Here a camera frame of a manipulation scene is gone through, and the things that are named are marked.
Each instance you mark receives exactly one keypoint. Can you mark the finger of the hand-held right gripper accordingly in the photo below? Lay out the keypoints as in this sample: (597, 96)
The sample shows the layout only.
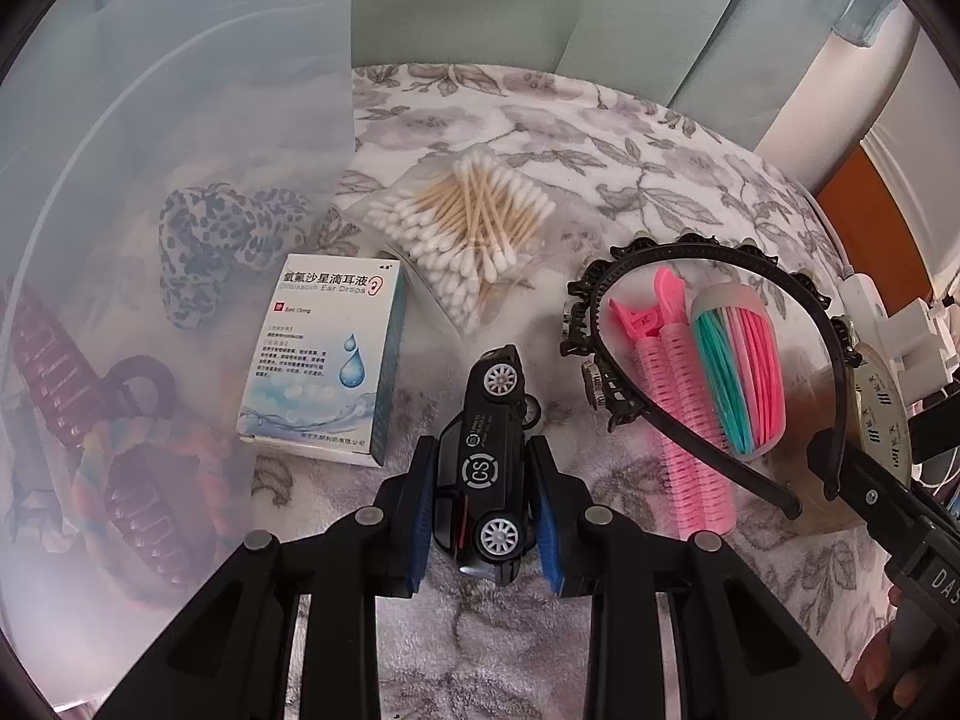
(832, 457)
(937, 420)

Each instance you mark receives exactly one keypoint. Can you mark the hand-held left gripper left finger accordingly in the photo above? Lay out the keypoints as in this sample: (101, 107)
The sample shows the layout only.
(418, 540)

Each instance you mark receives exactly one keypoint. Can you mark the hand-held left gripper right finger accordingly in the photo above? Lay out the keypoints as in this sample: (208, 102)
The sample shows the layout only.
(550, 547)

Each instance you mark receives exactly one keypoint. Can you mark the black toy car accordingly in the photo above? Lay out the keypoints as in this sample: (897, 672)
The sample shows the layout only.
(480, 465)

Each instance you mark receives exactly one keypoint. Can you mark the pink hair roller clip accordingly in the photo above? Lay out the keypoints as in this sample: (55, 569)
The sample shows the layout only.
(682, 450)

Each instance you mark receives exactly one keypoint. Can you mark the white blue medicine box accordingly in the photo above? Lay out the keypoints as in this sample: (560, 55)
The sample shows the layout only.
(322, 360)

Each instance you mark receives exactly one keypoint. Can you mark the black toothed headband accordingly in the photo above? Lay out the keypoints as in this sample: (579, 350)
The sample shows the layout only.
(675, 253)

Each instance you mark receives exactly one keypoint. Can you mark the cotton swab pack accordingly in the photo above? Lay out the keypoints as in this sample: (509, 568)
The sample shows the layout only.
(465, 217)

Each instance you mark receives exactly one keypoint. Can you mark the leopard print scrunchie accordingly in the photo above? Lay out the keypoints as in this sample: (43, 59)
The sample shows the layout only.
(210, 240)

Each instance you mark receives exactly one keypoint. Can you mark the red hair claw clip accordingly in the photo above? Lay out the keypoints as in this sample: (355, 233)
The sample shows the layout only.
(49, 367)

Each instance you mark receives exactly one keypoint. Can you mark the clear plastic storage container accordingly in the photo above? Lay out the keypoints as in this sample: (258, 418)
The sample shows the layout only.
(112, 127)

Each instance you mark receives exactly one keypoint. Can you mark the person's right hand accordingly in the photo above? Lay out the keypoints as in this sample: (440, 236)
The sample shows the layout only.
(879, 675)

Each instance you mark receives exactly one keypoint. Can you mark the white plug adapter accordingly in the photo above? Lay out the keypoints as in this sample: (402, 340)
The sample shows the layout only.
(926, 337)

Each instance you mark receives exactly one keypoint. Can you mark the white power strip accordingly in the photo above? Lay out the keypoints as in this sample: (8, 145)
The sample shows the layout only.
(870, 300)

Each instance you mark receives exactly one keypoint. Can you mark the wooden headboard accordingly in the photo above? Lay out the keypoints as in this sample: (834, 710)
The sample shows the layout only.
(877, 225)

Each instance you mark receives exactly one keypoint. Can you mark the grey floral fleece blanket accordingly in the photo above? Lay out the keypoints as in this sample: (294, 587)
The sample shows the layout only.
(600, 150)

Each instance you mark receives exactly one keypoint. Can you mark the pale green curtain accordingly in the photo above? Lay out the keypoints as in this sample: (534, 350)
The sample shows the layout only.
(525, 0)

